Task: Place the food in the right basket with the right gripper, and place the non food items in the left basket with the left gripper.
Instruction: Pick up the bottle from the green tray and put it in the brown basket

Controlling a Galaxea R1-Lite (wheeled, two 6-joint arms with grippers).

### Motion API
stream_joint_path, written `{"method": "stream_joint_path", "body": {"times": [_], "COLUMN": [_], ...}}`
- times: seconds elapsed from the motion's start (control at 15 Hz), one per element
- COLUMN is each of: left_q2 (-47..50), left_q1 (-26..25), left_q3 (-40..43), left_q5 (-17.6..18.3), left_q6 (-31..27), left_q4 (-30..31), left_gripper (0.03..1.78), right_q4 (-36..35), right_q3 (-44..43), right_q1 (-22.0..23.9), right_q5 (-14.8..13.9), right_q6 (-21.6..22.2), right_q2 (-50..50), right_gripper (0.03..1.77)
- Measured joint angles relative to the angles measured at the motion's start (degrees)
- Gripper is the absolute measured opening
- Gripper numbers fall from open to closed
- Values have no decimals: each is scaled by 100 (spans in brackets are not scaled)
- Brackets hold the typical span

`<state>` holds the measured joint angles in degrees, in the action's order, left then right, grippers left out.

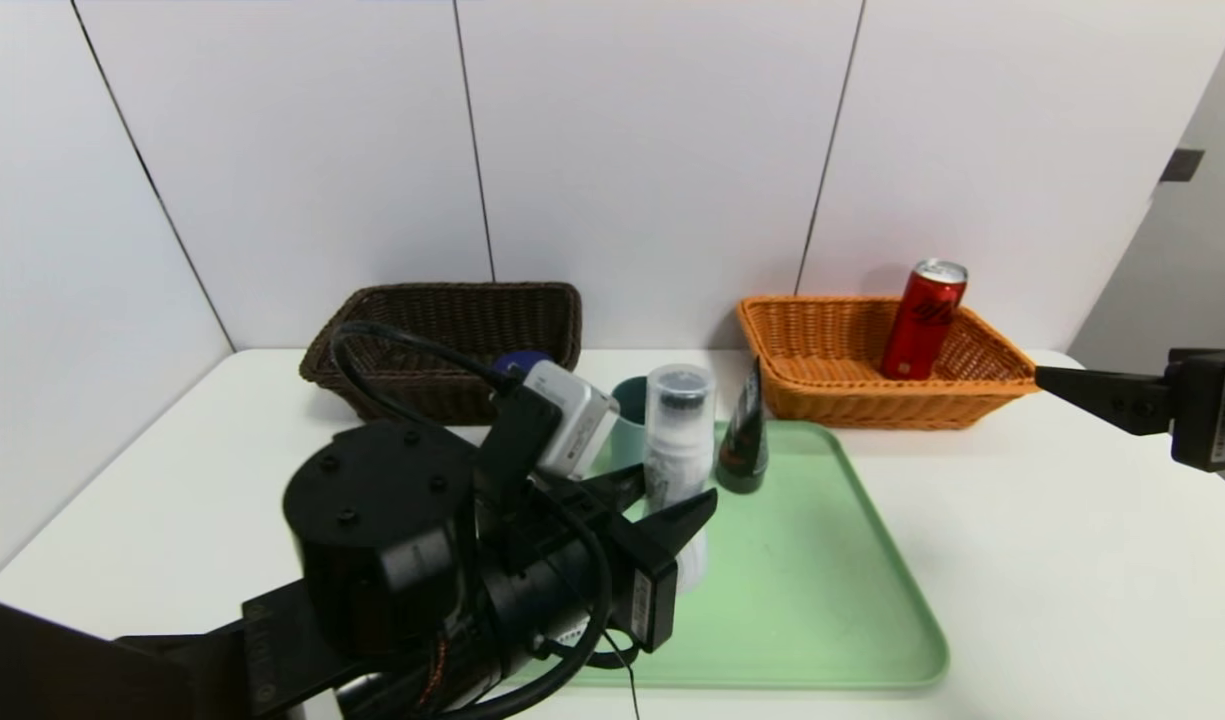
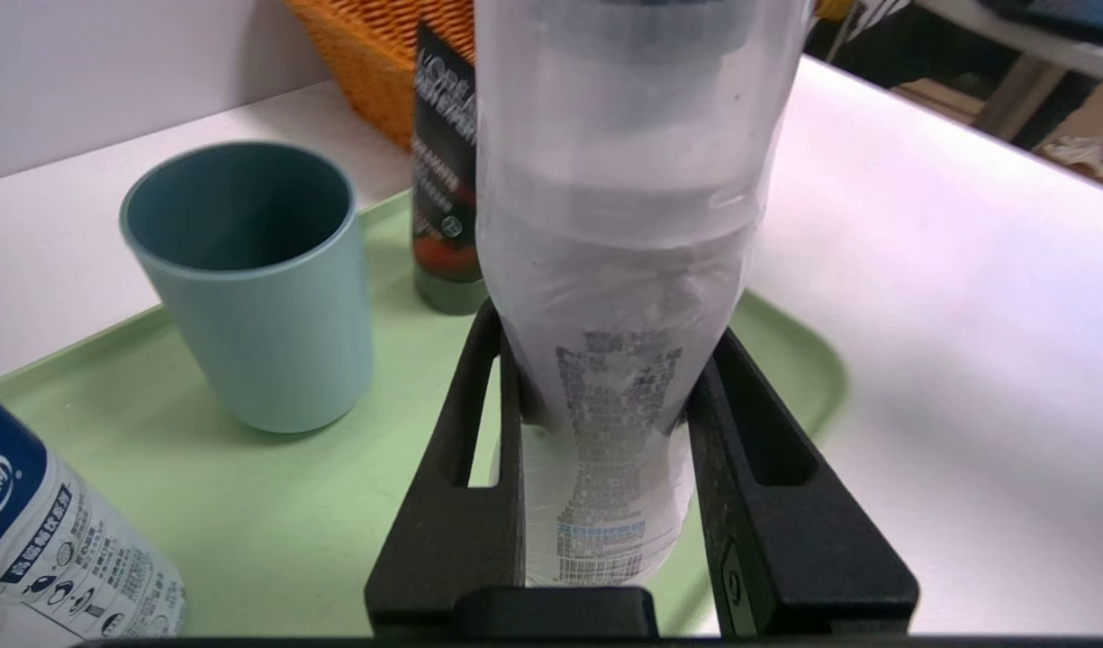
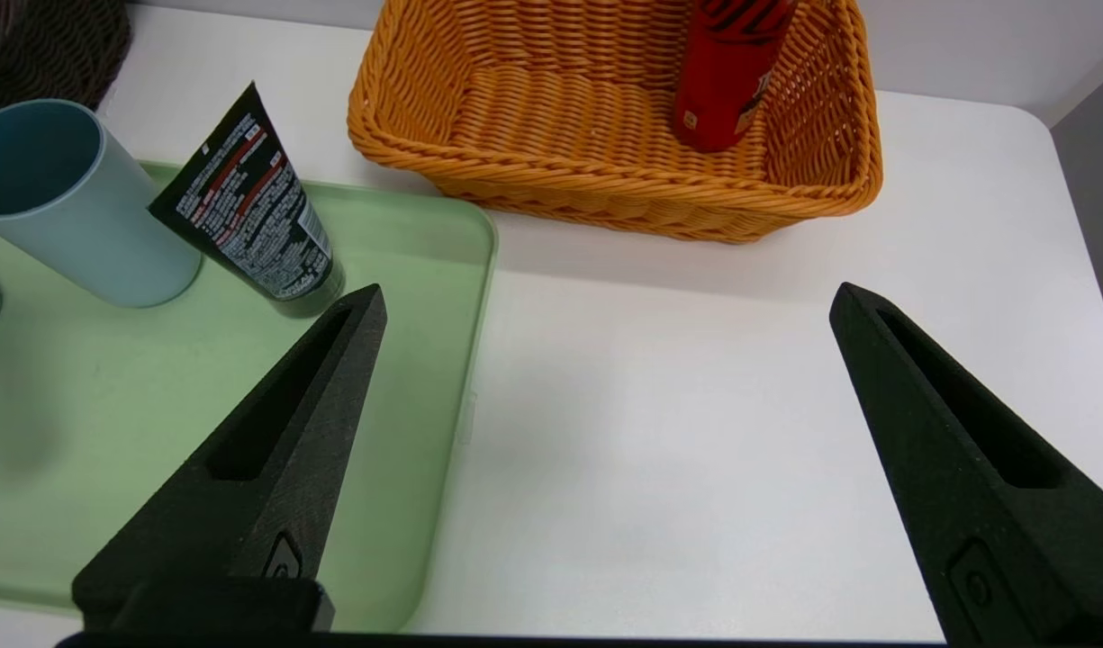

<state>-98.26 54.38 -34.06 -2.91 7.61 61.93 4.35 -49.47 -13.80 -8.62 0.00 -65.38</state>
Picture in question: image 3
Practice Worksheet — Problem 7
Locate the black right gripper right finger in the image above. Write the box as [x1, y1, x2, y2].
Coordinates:
[828, 282, 1103, 648]

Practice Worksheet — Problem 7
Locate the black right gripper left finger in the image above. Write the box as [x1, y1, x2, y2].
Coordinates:
[72, 283, 388, 631]

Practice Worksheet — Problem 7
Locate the teal plastic cup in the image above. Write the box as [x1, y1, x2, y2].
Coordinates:
[0, 98, 203, 310]

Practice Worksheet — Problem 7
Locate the red soda can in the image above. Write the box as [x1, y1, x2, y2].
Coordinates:
[673, 0, 800, 154]

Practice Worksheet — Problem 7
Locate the orange wicker basket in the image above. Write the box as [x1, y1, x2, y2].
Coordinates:
[347, 0, 883, 246]

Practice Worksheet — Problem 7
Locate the dark brown wicker basket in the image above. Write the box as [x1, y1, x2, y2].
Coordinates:
[0, 0, 133, 120]

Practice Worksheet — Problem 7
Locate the light green plastic tray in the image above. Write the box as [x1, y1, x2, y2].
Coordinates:
[0, 162, 500, 634]

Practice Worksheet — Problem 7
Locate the black squeeze tube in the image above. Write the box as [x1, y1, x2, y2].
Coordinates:
[148, 81, 347, 318]

